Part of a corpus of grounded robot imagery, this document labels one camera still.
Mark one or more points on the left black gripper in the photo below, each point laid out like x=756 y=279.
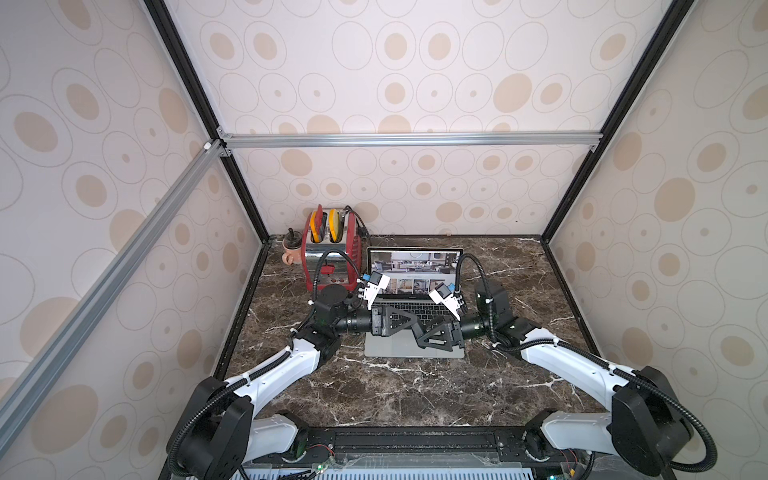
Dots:
x=406 y=320

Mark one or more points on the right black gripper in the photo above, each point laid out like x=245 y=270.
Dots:
x=456 y=328

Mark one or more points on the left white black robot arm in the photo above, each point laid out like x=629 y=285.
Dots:
x=219 y=430

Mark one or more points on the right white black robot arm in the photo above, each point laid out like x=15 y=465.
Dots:
x=644 y=423

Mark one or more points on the silver open laptop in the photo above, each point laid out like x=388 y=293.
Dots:
x=414 y=272

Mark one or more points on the red chrome toaster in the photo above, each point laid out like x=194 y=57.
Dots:
x=336 y=263

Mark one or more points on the yellow toy toast slice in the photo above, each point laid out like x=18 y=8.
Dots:
x=336 y=225

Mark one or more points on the red toy toast slice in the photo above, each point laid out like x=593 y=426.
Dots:
x=317 y=224

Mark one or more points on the horizontal silver aluminium bar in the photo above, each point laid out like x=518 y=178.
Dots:
x=392 y=140

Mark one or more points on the diagonal silver aluminium bar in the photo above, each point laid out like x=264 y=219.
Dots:
x=56 y=355

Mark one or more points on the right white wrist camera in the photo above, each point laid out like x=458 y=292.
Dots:
x=445 y=294

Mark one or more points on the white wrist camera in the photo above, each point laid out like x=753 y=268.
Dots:
x=445 y=294
x=372 y=285

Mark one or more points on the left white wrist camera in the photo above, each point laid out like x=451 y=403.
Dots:
x=372 y=285

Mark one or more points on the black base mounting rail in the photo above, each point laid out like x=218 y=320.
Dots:
x=402 y=453

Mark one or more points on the left black frame post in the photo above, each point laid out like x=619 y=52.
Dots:
x=161 y=18

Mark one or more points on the black frame post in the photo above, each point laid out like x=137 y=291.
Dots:
x=651 y=56
x=161 y=18

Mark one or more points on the right black frame post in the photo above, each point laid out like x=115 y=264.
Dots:
x=651 y=56

